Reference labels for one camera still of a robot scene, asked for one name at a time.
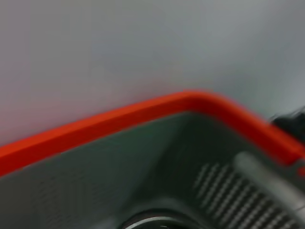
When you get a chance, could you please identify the glass teapot with black lid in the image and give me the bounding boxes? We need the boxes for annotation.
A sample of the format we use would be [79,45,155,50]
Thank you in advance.
[268,106,305,140]

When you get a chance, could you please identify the orange basket swing handle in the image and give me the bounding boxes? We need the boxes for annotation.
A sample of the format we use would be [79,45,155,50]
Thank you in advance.
[0,90,305,178]

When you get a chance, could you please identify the grey-green perforated storage basket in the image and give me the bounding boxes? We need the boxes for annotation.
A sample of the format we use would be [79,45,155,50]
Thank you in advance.
[0,111,305,229]

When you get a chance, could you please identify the glass teacup with black base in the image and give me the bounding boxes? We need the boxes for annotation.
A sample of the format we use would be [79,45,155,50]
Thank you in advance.
[120,208,200,229]

